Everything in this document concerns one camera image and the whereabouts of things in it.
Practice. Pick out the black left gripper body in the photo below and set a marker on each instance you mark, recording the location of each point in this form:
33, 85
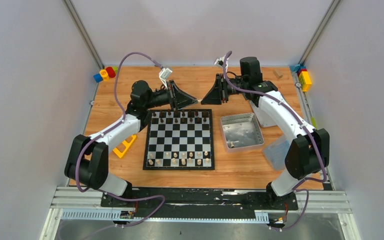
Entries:
171, 94

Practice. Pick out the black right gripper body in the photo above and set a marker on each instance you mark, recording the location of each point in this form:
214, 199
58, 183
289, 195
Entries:
225, 91

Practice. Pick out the black white chessboard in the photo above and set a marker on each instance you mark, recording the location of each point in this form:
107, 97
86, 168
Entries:
187, 130

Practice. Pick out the metal tin box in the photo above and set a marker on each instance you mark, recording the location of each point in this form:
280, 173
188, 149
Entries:
241, 132

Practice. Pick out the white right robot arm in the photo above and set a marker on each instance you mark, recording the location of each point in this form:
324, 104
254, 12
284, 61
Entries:
309, 148

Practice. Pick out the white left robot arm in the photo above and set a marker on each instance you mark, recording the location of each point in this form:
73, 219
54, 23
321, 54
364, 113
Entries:
88, 159

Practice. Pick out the small wooden block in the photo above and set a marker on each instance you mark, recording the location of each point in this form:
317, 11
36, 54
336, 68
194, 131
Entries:
278, 73

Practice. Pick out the coloured toy cylinders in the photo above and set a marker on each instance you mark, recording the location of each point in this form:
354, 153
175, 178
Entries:
106, 74

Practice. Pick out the yellow triangular plastic stand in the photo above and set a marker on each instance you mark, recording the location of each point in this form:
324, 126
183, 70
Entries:
126, 145

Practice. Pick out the coloured toy brick stack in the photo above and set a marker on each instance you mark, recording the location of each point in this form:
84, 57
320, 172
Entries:
303, 76

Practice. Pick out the blue plastic bag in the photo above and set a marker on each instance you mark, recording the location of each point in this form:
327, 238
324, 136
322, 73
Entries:
276, 152

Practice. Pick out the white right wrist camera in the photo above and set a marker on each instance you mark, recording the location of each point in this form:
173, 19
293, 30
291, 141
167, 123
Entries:
222, 62

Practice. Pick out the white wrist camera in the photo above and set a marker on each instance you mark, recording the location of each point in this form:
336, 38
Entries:
164, 74
222, 62

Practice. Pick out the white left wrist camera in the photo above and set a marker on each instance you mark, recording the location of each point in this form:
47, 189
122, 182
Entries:
164, 74

